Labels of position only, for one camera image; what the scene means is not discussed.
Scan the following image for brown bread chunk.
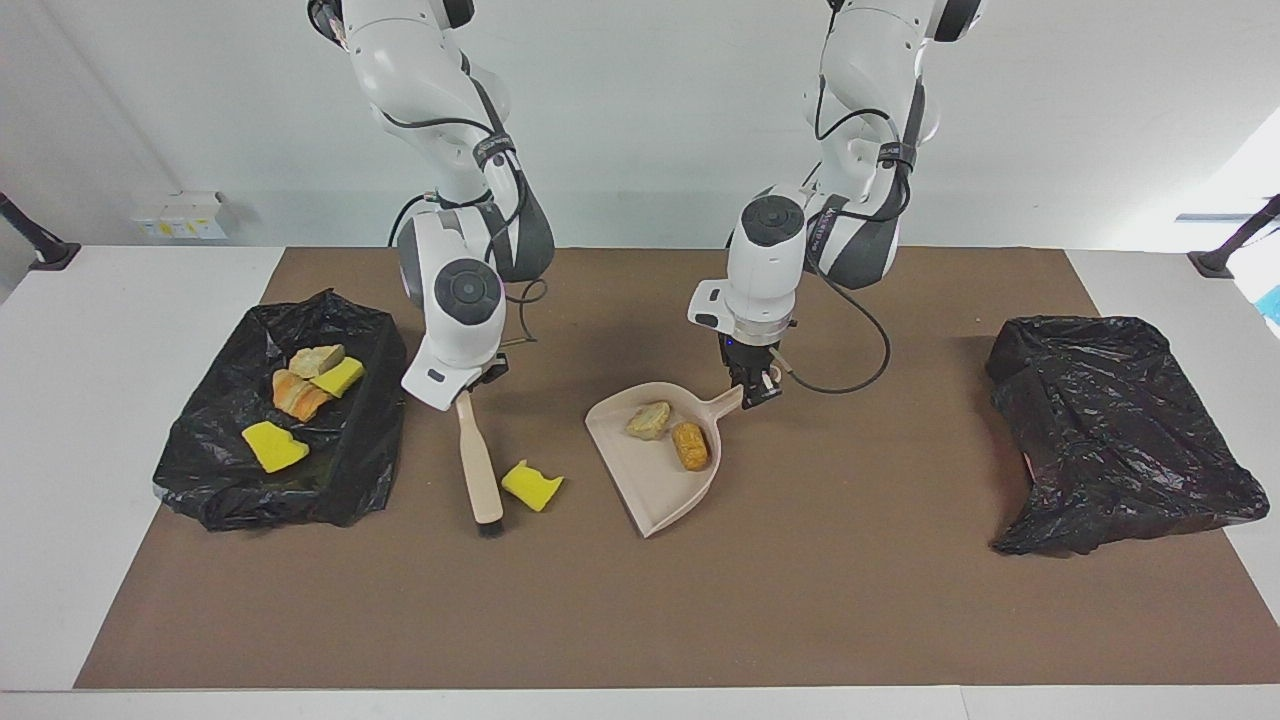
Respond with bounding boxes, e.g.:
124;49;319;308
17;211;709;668
670;421;711;472

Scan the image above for beige hand brush black bristles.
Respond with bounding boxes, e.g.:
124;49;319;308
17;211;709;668
455;390;506;539

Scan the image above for pale bread chunk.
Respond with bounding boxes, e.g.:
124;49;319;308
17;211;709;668
626;401;673;442
289;345;346;379

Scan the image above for beige plastic dustpan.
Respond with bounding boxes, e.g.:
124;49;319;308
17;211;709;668
585;382;746;539

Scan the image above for green and yellow sponge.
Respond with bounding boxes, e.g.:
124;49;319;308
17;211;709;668
310;357;366;398

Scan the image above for orange crust bread chunk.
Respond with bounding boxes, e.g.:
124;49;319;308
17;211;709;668
272;369;333;421

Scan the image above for notched yellow sponge piece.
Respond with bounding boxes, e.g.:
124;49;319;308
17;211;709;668
242;421;310;473

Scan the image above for boxy black bag lined bin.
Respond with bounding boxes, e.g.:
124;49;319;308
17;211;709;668
152;289;408;532

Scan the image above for crumpled black bag lined bin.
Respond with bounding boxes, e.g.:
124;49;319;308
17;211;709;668
985;315;1271;557

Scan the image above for brown table mat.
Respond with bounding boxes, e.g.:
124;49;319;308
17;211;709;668
73;247;1280;689

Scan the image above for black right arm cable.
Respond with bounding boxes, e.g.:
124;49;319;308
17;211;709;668
380;110;550;346

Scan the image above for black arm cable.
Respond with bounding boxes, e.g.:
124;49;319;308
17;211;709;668
380;110;550;346
775;75;892;396

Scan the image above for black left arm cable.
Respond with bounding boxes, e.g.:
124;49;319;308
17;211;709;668
775;75;892;396

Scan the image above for black right base cable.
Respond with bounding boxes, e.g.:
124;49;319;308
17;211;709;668
388;193;433;248

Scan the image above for white wall socket box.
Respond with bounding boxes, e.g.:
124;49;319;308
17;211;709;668
132;191;239;241

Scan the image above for black camera stand leg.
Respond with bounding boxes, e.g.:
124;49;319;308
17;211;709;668
0;192;81;271
1188;195;1280;279

